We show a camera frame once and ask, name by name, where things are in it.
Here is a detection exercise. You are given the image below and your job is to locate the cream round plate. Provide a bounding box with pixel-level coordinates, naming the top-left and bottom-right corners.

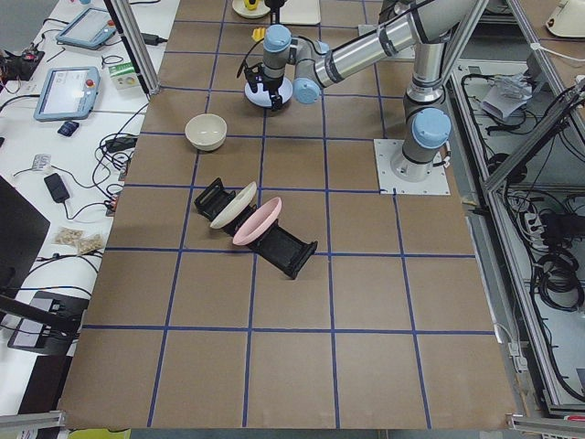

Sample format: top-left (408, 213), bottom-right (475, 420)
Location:
top-left (232, 0), bottom-right (270, 19)

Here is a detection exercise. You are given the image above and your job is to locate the white rectangular tray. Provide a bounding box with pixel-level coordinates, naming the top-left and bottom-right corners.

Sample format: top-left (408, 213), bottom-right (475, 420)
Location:
top-left (280, 0), bottom-right (321, 26)

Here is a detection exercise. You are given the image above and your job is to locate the black plate rack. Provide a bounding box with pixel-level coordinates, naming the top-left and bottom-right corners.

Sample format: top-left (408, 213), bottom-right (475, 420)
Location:
top-left (195, 177), bottom-right (318, 279)

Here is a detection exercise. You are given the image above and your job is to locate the blue teach pendant near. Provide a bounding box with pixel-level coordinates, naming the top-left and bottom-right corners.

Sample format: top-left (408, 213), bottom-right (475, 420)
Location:
top-left (34, 67), bottom-right (101, 122)

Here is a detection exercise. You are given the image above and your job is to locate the striped bread roll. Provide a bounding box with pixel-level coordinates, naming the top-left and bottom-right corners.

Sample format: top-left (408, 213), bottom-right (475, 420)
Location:
top-left (251, 27), bottom-right (267, 42)

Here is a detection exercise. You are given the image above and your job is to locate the aluminium frame post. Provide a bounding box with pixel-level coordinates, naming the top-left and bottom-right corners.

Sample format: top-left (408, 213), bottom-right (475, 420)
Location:
top-left (104, 0), bottom-right (160, 96)

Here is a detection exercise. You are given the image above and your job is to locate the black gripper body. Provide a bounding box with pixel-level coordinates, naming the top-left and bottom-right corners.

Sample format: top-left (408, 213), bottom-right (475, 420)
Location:
top-left (267, 0), bottom-right (286, 16)
top-left (244, 63), bottom-right (282, 97)

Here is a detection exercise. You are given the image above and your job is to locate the cream plate in rack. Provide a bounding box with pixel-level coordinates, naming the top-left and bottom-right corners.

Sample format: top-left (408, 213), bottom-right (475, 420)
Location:
top-left (210, 181), bottom-right (257, 230)

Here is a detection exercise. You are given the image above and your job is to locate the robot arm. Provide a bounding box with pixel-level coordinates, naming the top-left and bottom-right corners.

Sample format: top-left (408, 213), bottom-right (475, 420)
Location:
top-left (238, 0), bottom-right (487, 183)

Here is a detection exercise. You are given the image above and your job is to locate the cream bowl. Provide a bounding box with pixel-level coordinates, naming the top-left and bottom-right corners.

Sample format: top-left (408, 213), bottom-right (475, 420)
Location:
top-left (185, 113), bottom-right (228, 152)

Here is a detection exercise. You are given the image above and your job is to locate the light blue plate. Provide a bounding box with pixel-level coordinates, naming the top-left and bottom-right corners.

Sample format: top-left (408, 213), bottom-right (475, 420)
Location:
top-left (244, 78), bottom-right (293, 108)

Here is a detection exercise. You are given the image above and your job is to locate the blue teach pendant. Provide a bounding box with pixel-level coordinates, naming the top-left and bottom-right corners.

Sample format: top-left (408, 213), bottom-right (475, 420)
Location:
top-left (56, 7), bottom-right (116, 49)
top-left (34, 67), bottom-right (101, 122)

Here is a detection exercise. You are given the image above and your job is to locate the blue teach pendant far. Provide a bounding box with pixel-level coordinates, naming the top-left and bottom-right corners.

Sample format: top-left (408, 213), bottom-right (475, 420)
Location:
top-left (56, 7), bottom-right (116, 49)

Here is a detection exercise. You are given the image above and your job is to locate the black power adapter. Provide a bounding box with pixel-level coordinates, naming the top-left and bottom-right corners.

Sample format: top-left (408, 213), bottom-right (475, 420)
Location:
top-left (141, 33), bottom-right (167, 46)

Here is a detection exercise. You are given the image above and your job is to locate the yellow lemon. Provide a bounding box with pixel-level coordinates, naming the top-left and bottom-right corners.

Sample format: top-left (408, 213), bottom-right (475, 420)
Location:
top-left (244, 0), bottom-right (259, 11)

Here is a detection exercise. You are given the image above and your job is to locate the pink plate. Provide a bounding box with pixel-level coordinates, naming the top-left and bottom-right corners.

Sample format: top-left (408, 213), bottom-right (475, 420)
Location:
top-left (232, 197), bottom-right (282, 246)

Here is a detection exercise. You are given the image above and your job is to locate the green white carton box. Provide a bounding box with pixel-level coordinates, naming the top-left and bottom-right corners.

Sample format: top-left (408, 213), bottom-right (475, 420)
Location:
top-left (108, 62), bottom-right (140, 90)

